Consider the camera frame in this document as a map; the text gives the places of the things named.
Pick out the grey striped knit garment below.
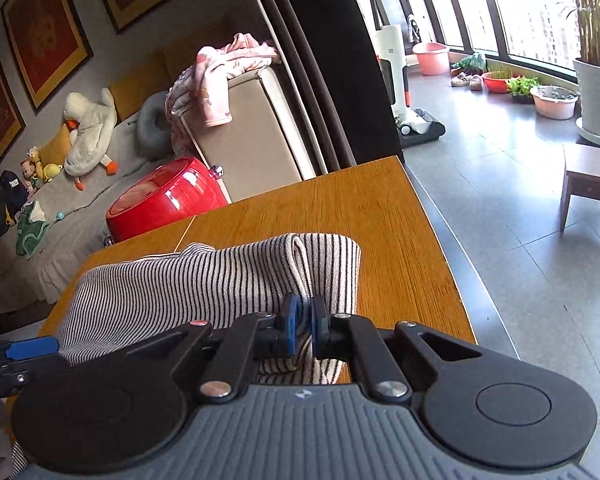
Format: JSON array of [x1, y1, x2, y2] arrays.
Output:
[[9, 232, 363, 476]]

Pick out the grey sofa blanket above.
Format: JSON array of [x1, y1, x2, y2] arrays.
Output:
[[0, 114, 162, 313]]

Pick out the green cloth on sofa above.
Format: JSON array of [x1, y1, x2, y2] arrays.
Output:
[[16, 200, 50, 259]]

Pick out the red round stool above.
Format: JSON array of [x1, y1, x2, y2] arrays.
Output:
[[106, 157, 228, 243]]

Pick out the beige sofa armrest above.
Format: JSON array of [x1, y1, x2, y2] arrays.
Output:
[[181, 67, 317, 203]]

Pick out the small doll toys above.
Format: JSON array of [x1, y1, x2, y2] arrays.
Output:
[[0, 148, 64, 212]]

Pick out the white floor cleaner machine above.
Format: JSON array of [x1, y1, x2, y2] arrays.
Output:
[[370, 0, 445, 148]]

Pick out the grey neck pillow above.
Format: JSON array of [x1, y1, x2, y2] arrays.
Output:
[[136, 91, 172, 159]]

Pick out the pink crumpled cloth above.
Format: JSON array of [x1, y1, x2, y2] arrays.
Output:
[[164, 32, 278, 156]]

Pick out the white duck plush toy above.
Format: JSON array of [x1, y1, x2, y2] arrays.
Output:
[[64, 88, 118, 191]]

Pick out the dark brown curtain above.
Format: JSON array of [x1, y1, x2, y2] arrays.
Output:
[[259, 0, 403, 171]]

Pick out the pink plastic bucket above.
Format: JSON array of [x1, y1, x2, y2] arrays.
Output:
[[412, 42, 450, 76]]

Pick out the red plastic basin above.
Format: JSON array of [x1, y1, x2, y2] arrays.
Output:
[[482, 70, 513, 94]]

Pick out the brown low stool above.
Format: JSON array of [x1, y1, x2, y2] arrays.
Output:
[[559, 144, 600, 232]]

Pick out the small green leafy plant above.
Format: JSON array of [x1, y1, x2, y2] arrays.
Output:
[[507, 76, 540, 104]]

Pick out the pink basin with soil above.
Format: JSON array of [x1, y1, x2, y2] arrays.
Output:
[[530, 84, 579, 120]]

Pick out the white ribbed plant pot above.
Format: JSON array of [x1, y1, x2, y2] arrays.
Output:
[[573, 58, 600, 146]]

